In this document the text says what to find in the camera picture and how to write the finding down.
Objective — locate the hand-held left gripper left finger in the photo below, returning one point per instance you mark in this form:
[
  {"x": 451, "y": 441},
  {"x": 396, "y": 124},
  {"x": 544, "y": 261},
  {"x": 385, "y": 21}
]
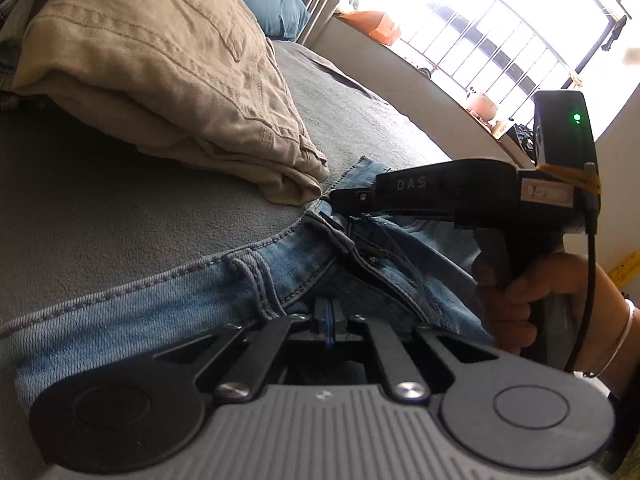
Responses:
[{"x": 322, "y": 329}]

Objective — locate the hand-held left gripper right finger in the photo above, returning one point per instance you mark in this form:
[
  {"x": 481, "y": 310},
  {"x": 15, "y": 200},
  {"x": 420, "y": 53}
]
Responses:
[{"x": 336, "y": 329}]

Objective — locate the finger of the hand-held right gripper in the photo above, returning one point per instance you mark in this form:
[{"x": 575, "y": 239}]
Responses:
[{"x": 355, "y": 199}]

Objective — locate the blue jeans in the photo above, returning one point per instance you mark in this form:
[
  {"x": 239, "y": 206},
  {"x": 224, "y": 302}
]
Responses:
[{"x": 200, "y": 300}]

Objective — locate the person's right forearm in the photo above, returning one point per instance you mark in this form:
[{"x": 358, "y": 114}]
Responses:
[{"x": 631, "y": 355}]

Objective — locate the person's right hand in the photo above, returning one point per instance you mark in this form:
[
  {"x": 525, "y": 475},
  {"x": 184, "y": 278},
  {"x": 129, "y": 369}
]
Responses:
[{"x": 505, "y": 320}]

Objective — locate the box with dark shoes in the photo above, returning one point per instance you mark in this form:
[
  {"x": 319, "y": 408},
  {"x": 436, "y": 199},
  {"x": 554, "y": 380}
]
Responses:
[{"x": 517, "y": 142}]

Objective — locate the terracotta pot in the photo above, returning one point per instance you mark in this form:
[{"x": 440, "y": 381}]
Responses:
[{"x": 481, "y": 105}]

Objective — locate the metal window grille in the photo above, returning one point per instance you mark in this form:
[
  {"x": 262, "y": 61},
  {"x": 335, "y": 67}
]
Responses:
[{"x": 500, "y": 50}]

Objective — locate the orange bag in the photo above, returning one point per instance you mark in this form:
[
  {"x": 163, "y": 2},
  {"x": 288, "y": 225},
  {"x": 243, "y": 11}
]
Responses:
[{"x": 380, "y": 25}]

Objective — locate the dark hanging clothing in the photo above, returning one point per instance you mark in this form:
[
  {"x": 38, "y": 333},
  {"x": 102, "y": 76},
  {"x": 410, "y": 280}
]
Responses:
[{"x": 614, "y": 32}]

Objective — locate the folded beige pants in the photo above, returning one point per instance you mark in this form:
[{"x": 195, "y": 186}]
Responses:
[{"x": 175, "y": 75}]

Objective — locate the plaid shirt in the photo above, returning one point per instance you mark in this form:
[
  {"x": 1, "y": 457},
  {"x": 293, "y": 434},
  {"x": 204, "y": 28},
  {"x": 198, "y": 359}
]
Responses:
[{"x": 10, "y": 50}]

